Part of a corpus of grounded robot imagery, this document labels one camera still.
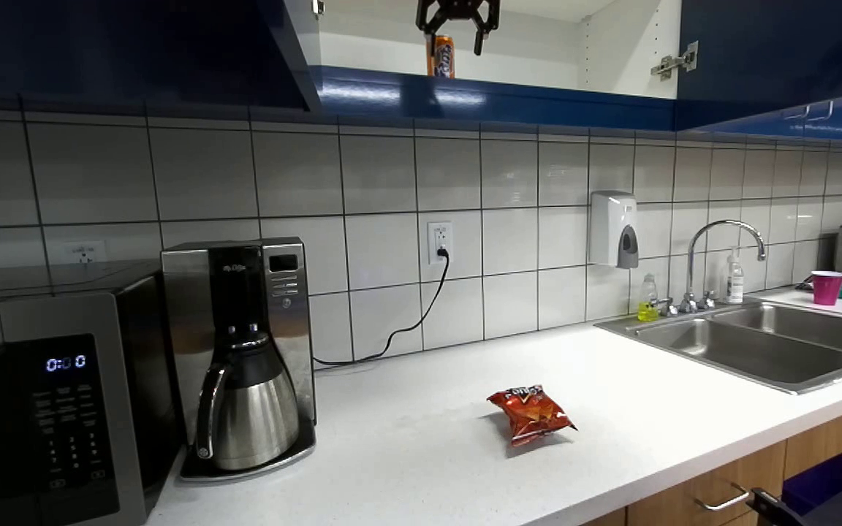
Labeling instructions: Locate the black power cord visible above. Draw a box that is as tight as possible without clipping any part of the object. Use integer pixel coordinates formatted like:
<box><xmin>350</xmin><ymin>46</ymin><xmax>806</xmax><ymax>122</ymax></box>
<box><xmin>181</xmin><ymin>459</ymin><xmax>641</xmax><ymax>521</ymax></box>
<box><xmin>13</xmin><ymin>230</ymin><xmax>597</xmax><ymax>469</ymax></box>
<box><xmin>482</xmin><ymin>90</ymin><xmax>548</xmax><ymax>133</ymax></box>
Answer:
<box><xmin>314</xmin><ymin>246</ymin><xmax>454</xmax><ymax>370</ymax></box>

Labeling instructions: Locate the black microwave oven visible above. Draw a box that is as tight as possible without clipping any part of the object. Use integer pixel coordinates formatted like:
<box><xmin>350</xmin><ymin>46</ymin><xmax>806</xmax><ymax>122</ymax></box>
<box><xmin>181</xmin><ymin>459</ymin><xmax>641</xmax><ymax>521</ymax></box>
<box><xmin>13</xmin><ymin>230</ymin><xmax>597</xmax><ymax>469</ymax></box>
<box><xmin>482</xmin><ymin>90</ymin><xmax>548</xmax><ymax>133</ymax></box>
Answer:
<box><xmin>0</xmin><ymin>272</ymin><xmax>185</xmax><ymax>526</ymax></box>

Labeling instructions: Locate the stainless steel coffee carafe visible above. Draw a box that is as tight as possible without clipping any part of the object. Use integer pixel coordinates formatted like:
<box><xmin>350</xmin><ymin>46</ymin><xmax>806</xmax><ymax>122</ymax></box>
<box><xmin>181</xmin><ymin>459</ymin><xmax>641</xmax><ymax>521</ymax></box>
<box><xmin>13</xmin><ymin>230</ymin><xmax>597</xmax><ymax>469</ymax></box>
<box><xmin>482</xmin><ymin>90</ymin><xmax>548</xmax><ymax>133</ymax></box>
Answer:
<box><xmin>192</xmin><ymin>331</ymin><xmax>305</xmax><ymax>475</ymax></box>

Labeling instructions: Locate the white wall soap dispenser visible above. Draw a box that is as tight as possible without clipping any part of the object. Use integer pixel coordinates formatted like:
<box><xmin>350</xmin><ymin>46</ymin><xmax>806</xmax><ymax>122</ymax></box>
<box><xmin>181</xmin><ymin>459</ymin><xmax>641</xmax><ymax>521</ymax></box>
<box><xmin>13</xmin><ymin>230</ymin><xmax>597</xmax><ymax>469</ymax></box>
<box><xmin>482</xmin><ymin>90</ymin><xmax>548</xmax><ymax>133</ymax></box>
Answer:
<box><xmin>587</xmin><ymin>189</ymin><xmax>643</xmax><ymax>272</ymax></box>

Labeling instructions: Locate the small white bottle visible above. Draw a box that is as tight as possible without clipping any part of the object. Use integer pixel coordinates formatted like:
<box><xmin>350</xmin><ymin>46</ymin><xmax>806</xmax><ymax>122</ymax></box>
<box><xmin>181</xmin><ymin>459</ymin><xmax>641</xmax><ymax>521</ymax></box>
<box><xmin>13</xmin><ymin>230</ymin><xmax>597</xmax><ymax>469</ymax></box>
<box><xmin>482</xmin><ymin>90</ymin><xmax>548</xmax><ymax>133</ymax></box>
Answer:
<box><xmin>725</xmin><ymin>255</ymin><xmax>749</xmax><ymax>307</ymax></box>

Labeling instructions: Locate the blue cabinet door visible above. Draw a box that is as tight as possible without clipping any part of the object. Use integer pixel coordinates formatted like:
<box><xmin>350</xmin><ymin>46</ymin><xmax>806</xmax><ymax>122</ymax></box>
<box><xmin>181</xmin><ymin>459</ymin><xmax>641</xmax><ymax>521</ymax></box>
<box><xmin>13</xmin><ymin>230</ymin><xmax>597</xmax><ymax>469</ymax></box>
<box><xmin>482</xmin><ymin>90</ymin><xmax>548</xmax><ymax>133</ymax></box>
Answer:
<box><xmin>676</xmin><ymin>0</ymin><xmax>842</xmax><ymax>129</ymax></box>
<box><xmin>0</xmin><ymin>0</ymin><xmax>314</xmax><ymax>114</ymax></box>

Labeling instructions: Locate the stainless steel sink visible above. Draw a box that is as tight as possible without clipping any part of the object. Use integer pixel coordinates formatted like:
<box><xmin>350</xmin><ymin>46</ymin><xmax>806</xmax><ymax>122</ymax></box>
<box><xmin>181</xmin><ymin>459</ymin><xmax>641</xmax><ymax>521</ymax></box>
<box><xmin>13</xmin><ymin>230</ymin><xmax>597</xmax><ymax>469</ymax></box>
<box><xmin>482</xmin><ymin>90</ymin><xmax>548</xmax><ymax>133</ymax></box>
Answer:
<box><xmin>599</xmin><ymin>300</ymin><xmax>842</xmax><ymax>393</ymax></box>

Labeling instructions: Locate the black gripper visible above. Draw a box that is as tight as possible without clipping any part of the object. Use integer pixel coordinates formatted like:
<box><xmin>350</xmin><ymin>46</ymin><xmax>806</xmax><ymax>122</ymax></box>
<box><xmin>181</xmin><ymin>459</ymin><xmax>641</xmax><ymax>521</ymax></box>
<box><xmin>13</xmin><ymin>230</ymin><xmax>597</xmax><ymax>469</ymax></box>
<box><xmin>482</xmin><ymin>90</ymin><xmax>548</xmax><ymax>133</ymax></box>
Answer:
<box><xmin>416</xmin><ymin>0</ymin><xmax>502</xmax><ymax>55</ymax></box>

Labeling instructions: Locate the pink cup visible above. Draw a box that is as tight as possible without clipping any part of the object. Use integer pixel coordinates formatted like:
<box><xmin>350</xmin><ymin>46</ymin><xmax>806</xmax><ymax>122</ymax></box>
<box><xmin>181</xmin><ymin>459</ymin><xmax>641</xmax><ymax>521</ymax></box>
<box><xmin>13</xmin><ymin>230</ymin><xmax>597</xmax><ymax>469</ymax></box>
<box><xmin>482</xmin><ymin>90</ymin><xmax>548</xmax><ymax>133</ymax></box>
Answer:
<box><xmin>806</xmin><ymin>268</ymin><xmax>842</xmax><ymax>310</ymax></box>

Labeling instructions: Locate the metal drawer handle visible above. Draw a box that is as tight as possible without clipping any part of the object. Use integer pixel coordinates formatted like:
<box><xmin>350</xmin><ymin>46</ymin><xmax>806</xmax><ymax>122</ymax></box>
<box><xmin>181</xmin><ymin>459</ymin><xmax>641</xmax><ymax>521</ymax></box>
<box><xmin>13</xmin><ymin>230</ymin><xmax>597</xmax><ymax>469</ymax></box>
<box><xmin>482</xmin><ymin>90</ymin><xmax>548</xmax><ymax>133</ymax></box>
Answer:
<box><xmin>694</xmin><ymin>486</ymin><xmax>758</xmax><ymax>518</ymax></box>

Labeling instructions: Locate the chrome sink faucet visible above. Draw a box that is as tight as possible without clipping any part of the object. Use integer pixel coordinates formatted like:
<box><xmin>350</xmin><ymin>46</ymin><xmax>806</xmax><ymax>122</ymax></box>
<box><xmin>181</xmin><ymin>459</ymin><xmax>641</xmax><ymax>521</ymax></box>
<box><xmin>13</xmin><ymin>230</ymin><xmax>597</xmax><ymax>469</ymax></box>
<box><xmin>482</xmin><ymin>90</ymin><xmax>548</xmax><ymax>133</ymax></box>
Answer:
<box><xmin>666</xmin><ymin>217</ymin><xmax>768</xmax><ymax>315</ymax></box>

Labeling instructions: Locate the red chip bag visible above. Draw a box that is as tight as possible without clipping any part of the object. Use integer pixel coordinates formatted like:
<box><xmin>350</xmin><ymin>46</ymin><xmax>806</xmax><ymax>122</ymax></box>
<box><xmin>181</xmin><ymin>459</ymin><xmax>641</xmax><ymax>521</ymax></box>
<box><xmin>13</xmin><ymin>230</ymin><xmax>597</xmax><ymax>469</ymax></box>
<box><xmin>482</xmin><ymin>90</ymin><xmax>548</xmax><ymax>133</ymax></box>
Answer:
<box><xmin>485</xmin><ymin>382</ymin><xmax>580</xmax><ymax>450</ymax></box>

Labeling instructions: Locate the black coffee maker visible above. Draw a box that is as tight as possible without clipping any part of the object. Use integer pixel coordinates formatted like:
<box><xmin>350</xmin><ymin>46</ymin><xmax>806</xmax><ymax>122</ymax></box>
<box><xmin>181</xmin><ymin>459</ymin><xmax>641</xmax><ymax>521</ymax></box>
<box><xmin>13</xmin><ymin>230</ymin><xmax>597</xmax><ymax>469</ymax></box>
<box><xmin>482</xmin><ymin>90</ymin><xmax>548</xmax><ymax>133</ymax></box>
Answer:
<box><xmin>159</xmin><ymin>237</ymin><xmax>320</xmax><ymax>481</ymax></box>

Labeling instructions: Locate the blue bin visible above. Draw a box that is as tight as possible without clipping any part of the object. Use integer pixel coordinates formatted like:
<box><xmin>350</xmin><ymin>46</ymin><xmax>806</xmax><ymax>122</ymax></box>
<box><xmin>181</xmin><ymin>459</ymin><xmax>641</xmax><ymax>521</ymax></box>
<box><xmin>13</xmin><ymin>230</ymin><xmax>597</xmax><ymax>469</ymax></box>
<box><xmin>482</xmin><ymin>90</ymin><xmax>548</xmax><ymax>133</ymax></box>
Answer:
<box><xmin>782</xmin><ymin>446</ymin><xmax>842</xmax><ymax>521</ymax></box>

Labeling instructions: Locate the wooden lower cabinet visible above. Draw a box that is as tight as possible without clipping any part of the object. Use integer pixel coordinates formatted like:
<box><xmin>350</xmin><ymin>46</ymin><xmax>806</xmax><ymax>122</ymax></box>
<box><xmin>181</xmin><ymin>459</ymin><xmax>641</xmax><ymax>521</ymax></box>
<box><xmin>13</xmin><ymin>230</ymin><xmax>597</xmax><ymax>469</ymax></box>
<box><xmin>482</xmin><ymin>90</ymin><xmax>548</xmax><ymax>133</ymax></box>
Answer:
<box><xmin>586</xmin><ymin>398</ymin><xmax>842</xmax><ymax>526</ymax></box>

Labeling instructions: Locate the white wall outlet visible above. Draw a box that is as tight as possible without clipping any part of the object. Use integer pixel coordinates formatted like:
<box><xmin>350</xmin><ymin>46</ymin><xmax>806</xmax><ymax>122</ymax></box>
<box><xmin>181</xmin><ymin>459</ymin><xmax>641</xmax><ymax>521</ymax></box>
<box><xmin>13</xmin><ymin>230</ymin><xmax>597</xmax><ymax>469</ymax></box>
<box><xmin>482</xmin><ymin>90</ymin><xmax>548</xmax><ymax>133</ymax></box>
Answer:
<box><xmin>67</xmin><ymin>243</ymin><xmax>103</xmax><ymax>274</ymax></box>
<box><xmin>425</xmin><ymin>220</ymin><xmax>460</xmax><ymax>272</ymax></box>

